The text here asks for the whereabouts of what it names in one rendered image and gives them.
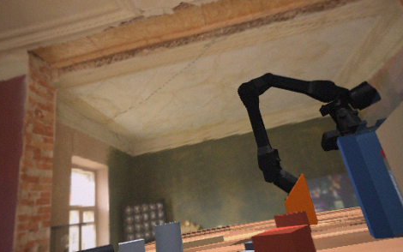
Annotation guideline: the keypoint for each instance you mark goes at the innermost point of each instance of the black-headed hammer with wooden handle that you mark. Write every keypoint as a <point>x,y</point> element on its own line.
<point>103,248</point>

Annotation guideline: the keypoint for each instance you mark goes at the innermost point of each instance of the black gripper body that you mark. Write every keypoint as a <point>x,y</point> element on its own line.
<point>347,121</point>

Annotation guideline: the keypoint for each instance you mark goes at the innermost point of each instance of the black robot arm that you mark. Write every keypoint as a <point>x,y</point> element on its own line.
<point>359,97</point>

